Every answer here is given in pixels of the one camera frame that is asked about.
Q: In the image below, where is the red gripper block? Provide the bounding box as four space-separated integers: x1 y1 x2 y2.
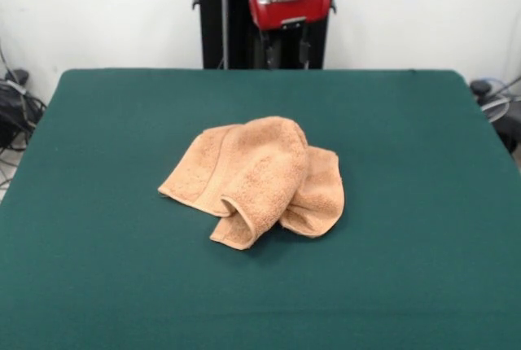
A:
247 0 333 70

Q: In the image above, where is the black cable bundle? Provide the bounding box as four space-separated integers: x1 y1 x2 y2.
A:
0 68 48 164

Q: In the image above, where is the dark green table cloth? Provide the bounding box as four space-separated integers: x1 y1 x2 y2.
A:
0 68 521 350

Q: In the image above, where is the tan terry towel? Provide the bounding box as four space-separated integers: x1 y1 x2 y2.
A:
157 116 347 252

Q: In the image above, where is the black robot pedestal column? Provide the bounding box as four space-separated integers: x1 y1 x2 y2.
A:
190 0 339 70

